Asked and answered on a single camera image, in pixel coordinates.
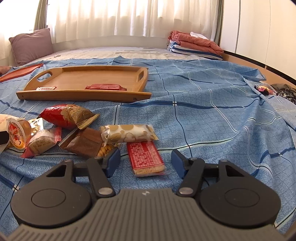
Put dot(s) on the jelly cup with red lid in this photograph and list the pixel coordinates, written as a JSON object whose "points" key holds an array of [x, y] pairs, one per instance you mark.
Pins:
{"points": [[19, 132]]}

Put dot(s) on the pink white pastry packet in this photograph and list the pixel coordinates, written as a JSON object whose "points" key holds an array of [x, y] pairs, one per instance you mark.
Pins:
{"points": [[42, 141]]}

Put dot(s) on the small red cracker packet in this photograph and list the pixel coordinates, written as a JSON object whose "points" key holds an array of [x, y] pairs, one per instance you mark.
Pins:
{"points": [[46, 88]]}

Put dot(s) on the white gold dotted snack packet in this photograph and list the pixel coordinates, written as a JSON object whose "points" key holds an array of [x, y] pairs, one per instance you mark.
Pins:
{"points": [[113, 134]]}

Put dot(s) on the red square cracker packet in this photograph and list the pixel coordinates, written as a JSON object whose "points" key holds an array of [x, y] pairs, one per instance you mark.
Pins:
{"points": [[145, 159]]}

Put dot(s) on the dark floral clothes pile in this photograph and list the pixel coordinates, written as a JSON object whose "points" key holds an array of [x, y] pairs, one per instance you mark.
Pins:
{"points": [[285, 91]]}

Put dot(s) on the small colourful toy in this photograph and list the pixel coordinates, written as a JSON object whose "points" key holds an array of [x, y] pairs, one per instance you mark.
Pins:
{"points": [[264, 90]]}

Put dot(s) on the blue plaid bed sheet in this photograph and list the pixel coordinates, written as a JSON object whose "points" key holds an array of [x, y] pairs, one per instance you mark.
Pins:
{"points": [[203, 108]]}

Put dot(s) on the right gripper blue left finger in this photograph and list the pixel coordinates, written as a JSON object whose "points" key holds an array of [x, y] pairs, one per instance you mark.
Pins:
{"points": [[111, 162]]}

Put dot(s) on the red nut snack bag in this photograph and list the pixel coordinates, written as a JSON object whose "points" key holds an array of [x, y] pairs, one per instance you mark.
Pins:
{"points": [[69, 116]]}

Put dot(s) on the long red snack bar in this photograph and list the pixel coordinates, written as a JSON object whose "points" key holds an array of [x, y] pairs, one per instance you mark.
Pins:
{"points": [[115, 87]]}

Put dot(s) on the purple pillow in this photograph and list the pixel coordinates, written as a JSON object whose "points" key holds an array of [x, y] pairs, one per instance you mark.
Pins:
{"points": [[31, 46]]}

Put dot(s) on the white flower cake packet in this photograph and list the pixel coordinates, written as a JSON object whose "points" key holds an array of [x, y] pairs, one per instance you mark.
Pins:
{"points": [[4, 130]]}

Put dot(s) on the folded red and striped blankets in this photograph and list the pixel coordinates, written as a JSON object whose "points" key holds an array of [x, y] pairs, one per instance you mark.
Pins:
{"points": [[196, 44]]}

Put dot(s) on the red plastic tray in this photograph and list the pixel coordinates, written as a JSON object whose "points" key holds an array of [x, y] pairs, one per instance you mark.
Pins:
{"points": [[20, 72]]}

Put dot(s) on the wooden serving tray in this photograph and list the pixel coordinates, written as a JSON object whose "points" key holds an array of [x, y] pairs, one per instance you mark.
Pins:
{"points": [[71, 83]]}

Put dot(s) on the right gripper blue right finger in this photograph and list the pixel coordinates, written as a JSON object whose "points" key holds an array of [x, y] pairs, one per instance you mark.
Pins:
{"points": [[180, 163]]}

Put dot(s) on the white sheer curtain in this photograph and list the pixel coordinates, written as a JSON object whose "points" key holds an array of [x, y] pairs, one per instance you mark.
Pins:
{"points": [[77, 20]]}

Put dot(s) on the brown peanut snack packet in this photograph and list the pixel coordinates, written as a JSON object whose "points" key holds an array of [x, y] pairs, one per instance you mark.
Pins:
{"points": [[86, 143]]}

